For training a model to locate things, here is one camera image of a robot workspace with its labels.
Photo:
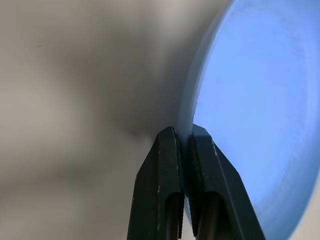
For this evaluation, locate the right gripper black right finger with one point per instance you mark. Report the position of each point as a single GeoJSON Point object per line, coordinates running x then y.
{"type": "Point", "coordinates": [215, 190]}

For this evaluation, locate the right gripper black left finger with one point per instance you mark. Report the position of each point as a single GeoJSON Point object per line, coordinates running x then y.
{"type": "Point", "coordinates": [160, 187]}

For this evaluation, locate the light blue plate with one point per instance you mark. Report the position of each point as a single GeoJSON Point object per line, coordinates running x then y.
{"type": "Point", "coordinates": [255, 95]}

